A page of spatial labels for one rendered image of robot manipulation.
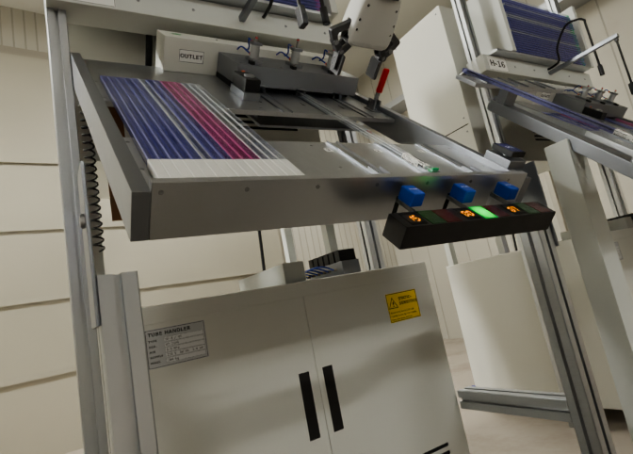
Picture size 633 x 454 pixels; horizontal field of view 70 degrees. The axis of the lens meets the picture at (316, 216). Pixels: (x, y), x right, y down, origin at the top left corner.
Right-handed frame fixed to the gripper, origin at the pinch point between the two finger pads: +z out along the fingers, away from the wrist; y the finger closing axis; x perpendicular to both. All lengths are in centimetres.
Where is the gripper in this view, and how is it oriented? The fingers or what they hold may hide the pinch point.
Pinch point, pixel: (354, 70)
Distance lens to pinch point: 98.1
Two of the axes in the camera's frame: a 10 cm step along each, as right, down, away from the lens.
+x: 4.5, 6.2, -6.5
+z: -2.8, 7.8, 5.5
